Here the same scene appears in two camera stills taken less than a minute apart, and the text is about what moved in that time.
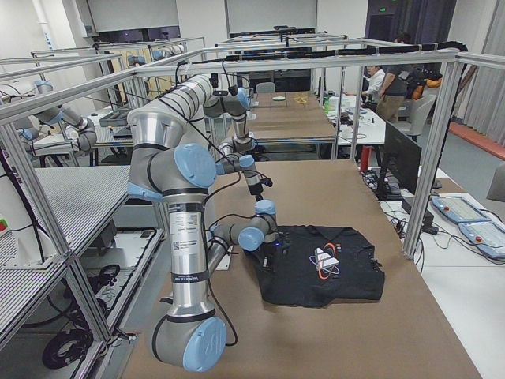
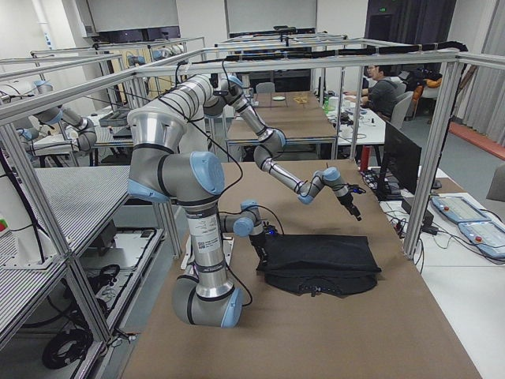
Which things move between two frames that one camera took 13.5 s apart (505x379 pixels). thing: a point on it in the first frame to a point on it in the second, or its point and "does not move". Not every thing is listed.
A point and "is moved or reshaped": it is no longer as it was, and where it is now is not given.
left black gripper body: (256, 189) to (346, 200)
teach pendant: (458, 209) does not move
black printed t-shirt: (308, 266) is moved or reshaped
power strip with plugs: (371, 179) does not move
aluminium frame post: (453, 68) does not move
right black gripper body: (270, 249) to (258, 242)
